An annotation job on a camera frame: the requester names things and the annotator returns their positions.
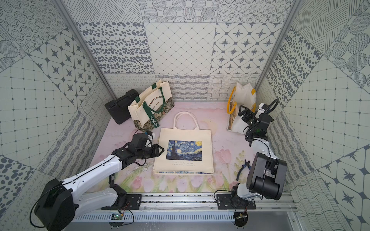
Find black plastic tool case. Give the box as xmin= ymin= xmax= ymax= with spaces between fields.
xmin=105 ymin=89 xmax=139 ymax=125

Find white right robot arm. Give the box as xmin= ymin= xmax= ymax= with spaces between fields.
xmin=232 ymin=99 xmax=288 ymax=200

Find green handled exhibition tote bag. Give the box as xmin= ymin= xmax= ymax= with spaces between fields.
xmin=128 ymin=80 xmax=174 ymax=131

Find circuit board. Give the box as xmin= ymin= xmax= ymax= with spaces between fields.
xmin=234 ymin=211 xmax=249 ymax=227
xmin=108 ymin=213 xmax=124 ymax=228

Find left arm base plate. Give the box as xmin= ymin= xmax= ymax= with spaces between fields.
xmin=101 ymin=194 xmax=142 ymax=210

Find aluminium mounting rail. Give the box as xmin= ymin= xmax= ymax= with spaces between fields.
xmin=57 ymin=192 xmax=295 ymax=213

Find right circuit board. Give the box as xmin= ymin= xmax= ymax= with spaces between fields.
xmin=234 ymin=211 xmax=249 ymax=227

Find yellow handled white bag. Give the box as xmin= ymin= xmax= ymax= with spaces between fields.
xmin=226 ymin=82 xmax=256 ymax=134

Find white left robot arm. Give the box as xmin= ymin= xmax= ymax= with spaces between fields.
xmin=30 ymin=132 xmax=164 ymax=231

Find left circuit board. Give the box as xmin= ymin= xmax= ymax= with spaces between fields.
xmin=108 ymin=213 xmax=124 ymax=228

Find black corrugated cable hose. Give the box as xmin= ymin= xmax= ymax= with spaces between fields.
xmin=264 ymin=99 xmax=280 ymax=115

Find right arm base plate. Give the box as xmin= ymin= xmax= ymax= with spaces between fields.
xmin=215 ymin=193 xmax=256 ymax=210

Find starry night canvas tote bag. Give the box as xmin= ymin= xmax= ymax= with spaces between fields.
xmin=153 ymin=111 xmax=214 ymax=175

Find blue handled pliers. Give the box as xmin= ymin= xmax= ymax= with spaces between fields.
xmin=236 ymin=160 xmax=251 ymax=182

